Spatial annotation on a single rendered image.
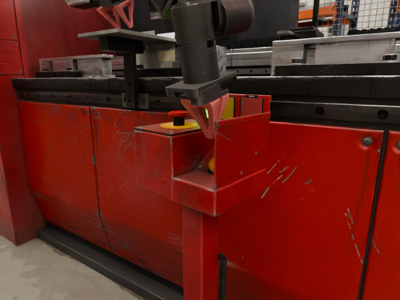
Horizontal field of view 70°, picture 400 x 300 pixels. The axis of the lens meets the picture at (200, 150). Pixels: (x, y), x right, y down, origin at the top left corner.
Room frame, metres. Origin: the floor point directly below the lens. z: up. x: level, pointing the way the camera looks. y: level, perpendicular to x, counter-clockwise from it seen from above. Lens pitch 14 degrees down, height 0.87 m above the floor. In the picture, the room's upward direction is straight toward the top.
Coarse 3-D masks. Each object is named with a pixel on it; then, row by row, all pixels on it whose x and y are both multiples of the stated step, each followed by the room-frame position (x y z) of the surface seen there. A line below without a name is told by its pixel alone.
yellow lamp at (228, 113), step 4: (228, 100) 0.58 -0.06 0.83; (232, 100) 0.57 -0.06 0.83; (228, 104) 0.58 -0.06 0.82; (232, 104) 0.57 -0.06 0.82; (228, 108) 0.58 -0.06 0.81; (232, 108) 0.57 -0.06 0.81; (224, 112) 0.58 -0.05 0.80; (228, 112) 0.58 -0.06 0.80; (232, 112) 0.57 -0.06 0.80; (224, 116) 0.58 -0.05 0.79; (228, 116) 0.58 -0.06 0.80; (232, 116) 0.57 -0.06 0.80
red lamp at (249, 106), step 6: (246, 102) 0.55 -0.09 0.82; (252, 102) 0.54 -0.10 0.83; (258, 102) 0.53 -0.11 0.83; (240, 108) 0.56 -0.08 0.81; (246, 108) 0.55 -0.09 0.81; (252, 108) 0.54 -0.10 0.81; (258, 108) 0.53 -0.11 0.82; (240, 114) 0.56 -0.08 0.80; (246, 114) 0.55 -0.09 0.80; (252, 114) 0.54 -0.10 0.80
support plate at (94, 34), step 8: (96, 32) 0.87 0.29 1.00; (104, 32) 0.85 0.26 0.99; (112, 32) 0.83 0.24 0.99; (120, 32) 0.83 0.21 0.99; (128, 32) 0.85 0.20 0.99; (136, 32) 0.88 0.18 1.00; (144, 40) 0.99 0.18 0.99; (152, 40) 0.99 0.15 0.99; (160, 40) 0.99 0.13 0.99; (168, 40) 0.99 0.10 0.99
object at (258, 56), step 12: (252, 48) 1.16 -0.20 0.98; (264, 48) 1.13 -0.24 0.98; (312, 48) 1.04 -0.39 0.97; (396, 48) 0.90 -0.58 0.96; (120, 60) 1.57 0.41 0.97; (228, 60) 1.21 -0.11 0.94; (240, 60) 1.18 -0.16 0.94; (252, 60) 1.15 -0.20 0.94; (264, 60) 1.13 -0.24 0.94; (312, 60) 1.03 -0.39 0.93; (396, 60) 0.89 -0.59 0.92; (120, 72) 1.57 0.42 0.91; (240, 72) 1.18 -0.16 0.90; (252, 72) 1.15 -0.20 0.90; (264, 72) 1.13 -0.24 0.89
